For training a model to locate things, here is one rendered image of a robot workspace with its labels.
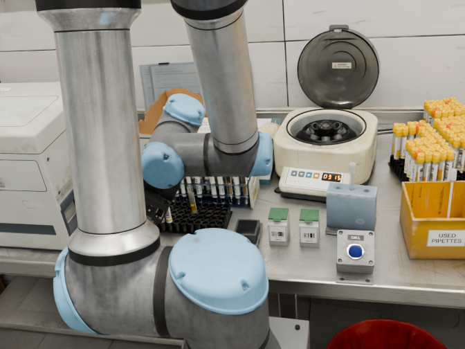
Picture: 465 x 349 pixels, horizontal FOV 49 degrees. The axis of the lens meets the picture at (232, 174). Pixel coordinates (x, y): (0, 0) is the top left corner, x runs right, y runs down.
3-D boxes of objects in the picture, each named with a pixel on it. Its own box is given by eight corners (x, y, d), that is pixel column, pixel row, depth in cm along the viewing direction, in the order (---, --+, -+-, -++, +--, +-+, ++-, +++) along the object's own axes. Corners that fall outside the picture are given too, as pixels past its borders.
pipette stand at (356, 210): (324, 234, 111) (324, 196, 106) (331, 215, 116) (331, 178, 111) (372, 240, 107) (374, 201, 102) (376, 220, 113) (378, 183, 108)
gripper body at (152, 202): (158, 228, 106) (178, 186, 99) (121, 209, 105) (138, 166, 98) (169, 206, 112) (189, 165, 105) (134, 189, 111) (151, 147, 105)
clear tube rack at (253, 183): (171, 207, 126) (166, 183, 122) (183, 185, 134) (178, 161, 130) (253, 210, 121) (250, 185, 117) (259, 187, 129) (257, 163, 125)
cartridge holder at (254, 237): (232, 253, 109) (230, 239, 107) (239, 226, 116) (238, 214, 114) (257, 254, 107) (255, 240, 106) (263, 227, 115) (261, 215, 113)
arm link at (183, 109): (162, 104, 89) (173, 84, 96) (143, 152, 95) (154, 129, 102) (204, 123, 90) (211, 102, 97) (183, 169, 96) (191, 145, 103)
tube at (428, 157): (419, 194, 118) (423, 153, 113) (421, 190, 120) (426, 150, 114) (426, 196, 117) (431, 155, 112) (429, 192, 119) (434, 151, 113)
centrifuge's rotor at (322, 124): (288, 160, 128) (287, 135, 124) (304, 132, 140) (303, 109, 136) (351, 167, 123) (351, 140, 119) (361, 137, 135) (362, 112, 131)
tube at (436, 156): (436, 194, 118) (442, 154, 112) (430, 196, 118) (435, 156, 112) (432, 190, 120) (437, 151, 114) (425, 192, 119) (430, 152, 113)
